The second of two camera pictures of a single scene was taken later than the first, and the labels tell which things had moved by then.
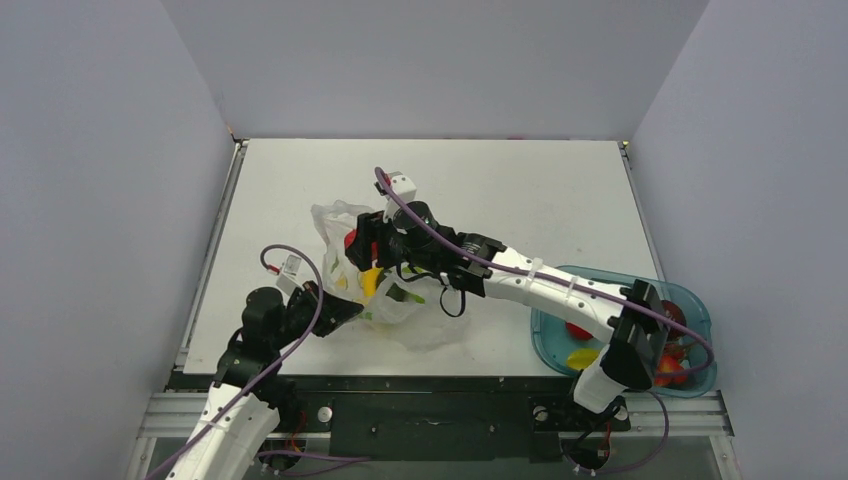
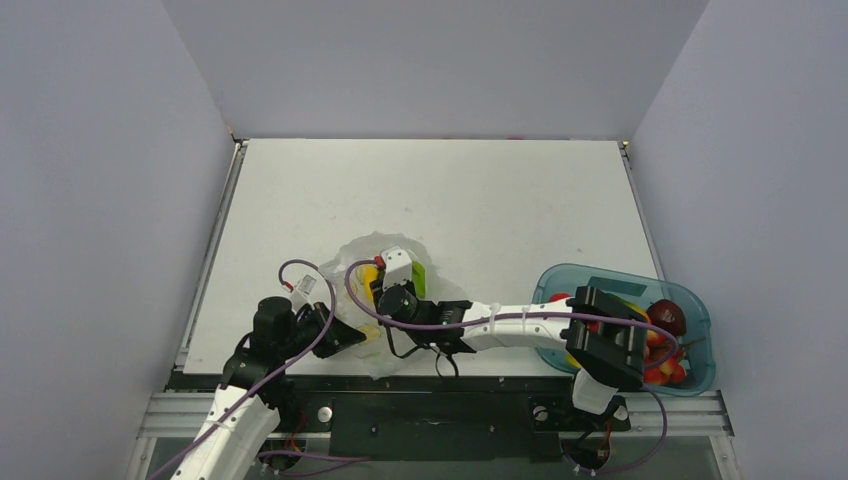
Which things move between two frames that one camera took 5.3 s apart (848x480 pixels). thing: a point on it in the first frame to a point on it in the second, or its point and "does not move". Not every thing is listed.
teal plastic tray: [553, 338] does not move
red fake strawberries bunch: [670, 361] does not move
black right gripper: [366, 237] to [377, 288]
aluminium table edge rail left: [235, 159] does not move
